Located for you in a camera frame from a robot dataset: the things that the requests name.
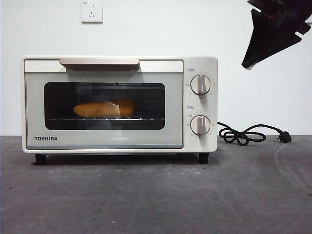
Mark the glass oven door with handle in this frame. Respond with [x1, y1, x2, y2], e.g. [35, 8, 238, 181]
[24, 58, 184, 149]

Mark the white oven temperature knob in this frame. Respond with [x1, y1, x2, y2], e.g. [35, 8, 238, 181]
[190, 74, 212, 95]

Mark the white Toshiba toaster oven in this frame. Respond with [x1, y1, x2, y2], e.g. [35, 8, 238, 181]
[21, 55, 218, 164]

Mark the white oven timer knob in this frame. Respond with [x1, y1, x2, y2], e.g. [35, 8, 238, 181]
[190, 116, 211, 136]

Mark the black power cable with plug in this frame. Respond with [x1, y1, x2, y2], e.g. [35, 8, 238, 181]
[217, 121, 293, 146]

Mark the metal wire oven rack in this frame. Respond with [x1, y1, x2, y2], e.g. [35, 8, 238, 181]
[46, 117, 164, 121]

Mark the white wall socket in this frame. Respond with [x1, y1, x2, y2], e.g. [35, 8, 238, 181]
[81, 0, 103, 24]

